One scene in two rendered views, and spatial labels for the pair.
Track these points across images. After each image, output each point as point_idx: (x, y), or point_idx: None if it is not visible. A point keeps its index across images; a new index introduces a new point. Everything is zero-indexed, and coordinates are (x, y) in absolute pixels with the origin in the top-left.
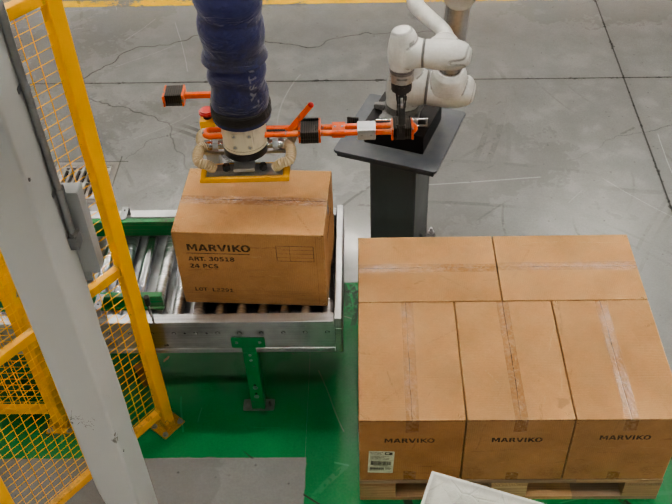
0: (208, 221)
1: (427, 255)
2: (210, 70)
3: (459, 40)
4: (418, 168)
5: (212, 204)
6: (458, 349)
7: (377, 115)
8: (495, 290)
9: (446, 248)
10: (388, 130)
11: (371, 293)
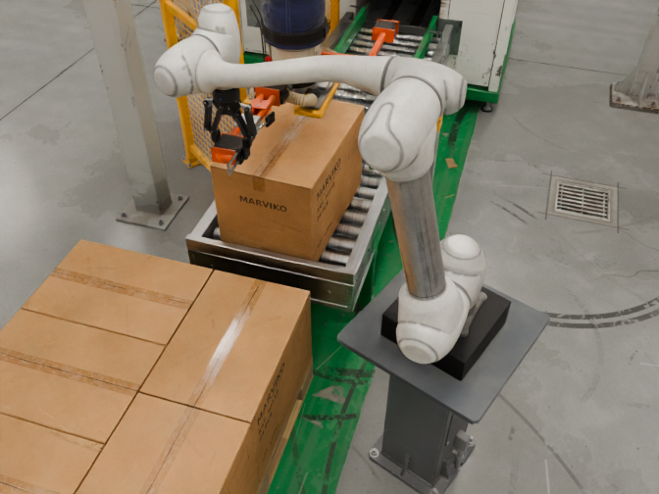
0: (277, 107)
1: (250, 343)
2: None
3: (176, 57)
4: (351, 321)
5: None
6: (102, 328)
7: None
8: (157, 390)
9: (252, 366)
10: None
11: (220, 281)
